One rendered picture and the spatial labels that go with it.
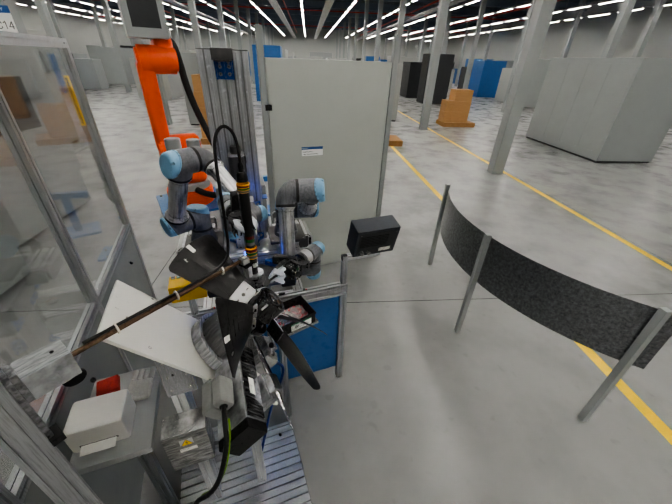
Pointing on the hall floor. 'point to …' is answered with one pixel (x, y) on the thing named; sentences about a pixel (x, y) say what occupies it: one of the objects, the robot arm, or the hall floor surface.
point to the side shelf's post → (158, 478)
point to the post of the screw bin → (285, 383)
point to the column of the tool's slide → (40, 456)
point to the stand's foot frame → (284, 488)
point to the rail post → (340, 335)
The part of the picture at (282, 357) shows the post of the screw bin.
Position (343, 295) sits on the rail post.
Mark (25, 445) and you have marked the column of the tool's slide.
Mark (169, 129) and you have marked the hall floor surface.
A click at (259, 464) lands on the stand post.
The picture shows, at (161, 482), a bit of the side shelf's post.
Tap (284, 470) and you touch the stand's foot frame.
